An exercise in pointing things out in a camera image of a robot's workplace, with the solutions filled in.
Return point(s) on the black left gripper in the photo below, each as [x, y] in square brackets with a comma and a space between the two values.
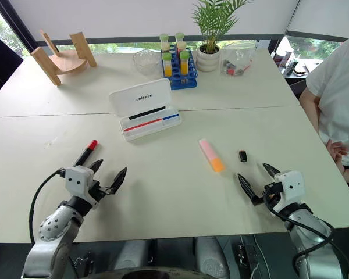
[97, 190]

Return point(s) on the dark window frame rail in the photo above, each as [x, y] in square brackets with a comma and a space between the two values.
[133, 39]

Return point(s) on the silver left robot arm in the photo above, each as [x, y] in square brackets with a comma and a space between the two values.
[55, 226]

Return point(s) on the white open pencil case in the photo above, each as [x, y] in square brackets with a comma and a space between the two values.
[142, 97]

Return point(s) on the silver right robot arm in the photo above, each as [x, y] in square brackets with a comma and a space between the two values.
[308, 229]

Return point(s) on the dark side table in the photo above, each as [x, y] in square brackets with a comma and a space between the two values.
[295, 82]

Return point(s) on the pink and orange highlighter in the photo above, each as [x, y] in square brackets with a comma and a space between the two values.
[210, 155]

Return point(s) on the white ribbed plant pot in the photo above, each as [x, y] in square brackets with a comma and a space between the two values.
[207, 61]

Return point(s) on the green palm plant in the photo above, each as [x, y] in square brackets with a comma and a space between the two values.
[213, 17]

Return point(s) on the black pen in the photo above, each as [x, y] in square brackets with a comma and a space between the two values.
[146, 112]

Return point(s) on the wooden curved rack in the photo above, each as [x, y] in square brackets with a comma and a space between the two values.
[67, 62]

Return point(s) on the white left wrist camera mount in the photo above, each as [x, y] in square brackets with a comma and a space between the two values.
[77, 180]

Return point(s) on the person in white shirt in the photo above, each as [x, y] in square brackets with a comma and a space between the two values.
[340, 87]

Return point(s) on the black objects on side table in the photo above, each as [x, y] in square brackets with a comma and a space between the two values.
[297, 68]

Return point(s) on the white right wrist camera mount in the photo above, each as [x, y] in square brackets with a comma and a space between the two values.
[291, 186]

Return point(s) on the white and red box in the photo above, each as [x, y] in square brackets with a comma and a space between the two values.
[282, 59]

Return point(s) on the dark blue panel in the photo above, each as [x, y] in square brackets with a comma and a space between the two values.
[1, 64]

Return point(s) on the person's bare hand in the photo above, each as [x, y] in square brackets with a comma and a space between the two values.
[334, 149]

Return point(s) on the beige-capped test tube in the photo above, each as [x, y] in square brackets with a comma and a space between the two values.
[181, 46]

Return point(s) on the clear glass bowl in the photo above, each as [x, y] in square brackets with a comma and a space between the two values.
[146, 62]

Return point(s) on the blue test tube rack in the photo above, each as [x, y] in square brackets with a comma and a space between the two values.
[189, 80]

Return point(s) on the green-capped test tube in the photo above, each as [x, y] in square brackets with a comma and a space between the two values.
[179, 37]

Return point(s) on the clear plastic bag with parts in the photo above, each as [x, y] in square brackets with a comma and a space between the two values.
[235, 62]

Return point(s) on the black box under table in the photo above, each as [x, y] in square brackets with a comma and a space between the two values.
[247, 255]

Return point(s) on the green-capped tube orange liquid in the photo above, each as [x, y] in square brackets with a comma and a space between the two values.
[167, 65]
[184, 64]

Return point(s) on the black marker with red cap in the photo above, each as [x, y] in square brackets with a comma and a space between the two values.
[85, 152]

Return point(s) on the green-capped tube dark contents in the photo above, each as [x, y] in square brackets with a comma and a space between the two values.
[164, 43]

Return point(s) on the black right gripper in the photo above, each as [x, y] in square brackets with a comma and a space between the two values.
[273, 191]

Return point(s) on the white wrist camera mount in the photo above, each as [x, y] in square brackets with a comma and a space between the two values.
[291, 186]
[77, 180]

